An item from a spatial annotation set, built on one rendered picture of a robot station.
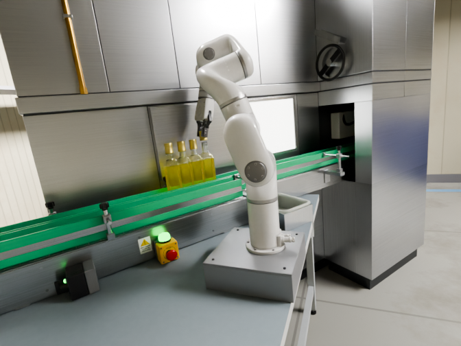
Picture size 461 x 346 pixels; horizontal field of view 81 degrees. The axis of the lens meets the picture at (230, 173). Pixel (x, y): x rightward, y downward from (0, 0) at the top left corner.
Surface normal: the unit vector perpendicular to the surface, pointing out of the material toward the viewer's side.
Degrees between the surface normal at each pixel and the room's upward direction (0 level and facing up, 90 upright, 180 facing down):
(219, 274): 90
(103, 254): 90
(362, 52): 90
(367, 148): 90
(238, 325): 0
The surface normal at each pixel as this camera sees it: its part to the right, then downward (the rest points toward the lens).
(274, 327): -0.11, -0.97
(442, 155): -0.37, 0.24
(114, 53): 0.53, 0.12
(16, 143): 0.92, -0.02
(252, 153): -0.06, 0.15
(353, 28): -0.84, 0.21
